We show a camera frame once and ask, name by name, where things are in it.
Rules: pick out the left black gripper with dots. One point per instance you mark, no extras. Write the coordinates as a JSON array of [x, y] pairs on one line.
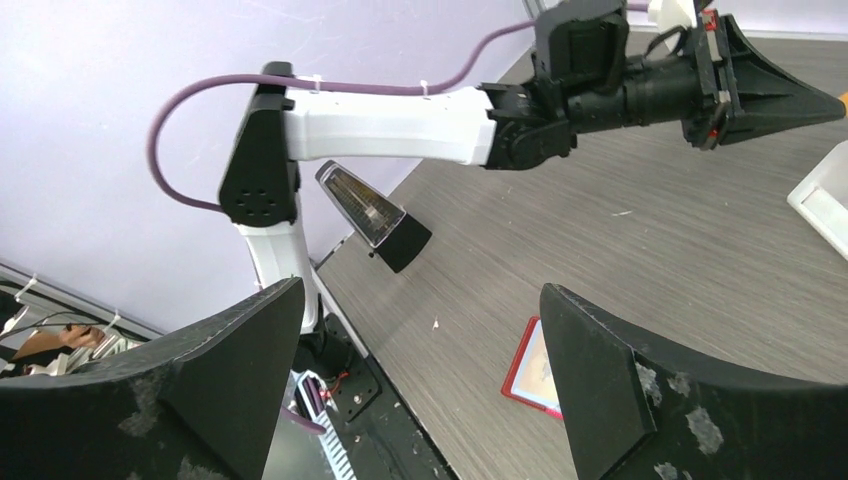
[[584, 77]]

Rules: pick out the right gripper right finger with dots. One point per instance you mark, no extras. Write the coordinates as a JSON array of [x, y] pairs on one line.
[[638, 405]]

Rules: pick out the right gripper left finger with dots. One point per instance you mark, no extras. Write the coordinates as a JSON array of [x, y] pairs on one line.
[[199, 403]]

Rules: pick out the red card holder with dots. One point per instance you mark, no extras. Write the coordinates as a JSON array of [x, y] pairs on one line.
[[529, 379]]

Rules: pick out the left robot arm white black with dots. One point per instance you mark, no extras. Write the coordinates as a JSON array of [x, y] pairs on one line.
[[494, 126]]

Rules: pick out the white plastic bin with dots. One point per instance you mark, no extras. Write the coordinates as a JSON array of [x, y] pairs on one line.
[[821, 198]]

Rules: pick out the black metronome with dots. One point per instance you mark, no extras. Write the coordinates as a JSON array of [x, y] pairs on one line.
[[391, 233]]

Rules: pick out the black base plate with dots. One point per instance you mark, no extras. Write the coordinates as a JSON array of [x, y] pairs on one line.
[[370, 431]]

